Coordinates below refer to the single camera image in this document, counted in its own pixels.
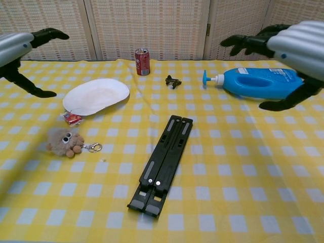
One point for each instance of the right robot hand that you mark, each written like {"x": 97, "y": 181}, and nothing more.
{"x": 298, "y": 45}

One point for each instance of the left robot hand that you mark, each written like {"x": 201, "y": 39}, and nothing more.
{"x": 12, "y": 45}

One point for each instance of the black folding stand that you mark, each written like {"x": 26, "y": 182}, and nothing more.
{"x": 164, "y": 157}

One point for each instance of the blue pump detergent bottle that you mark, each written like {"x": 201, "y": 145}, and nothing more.
{"x": 253, "y": 83}

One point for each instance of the small red snack packet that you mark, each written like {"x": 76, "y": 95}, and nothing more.
{"x": 72, "y": 119}

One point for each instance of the white paper plate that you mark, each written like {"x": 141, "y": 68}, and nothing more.
{"x": 96, "y": 96}

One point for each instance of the red soda can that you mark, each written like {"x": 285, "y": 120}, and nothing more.
{"x": 143, "y": 60}

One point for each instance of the black binder clip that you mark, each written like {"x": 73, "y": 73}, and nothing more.
{"x": 172, "y": 81}

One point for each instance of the yellow checkered tablecloth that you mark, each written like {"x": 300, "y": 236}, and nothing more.
{"x": 253, "y": 177}

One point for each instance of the woven folding screen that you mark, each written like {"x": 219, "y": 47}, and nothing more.
{"x": 152, "y": 25}

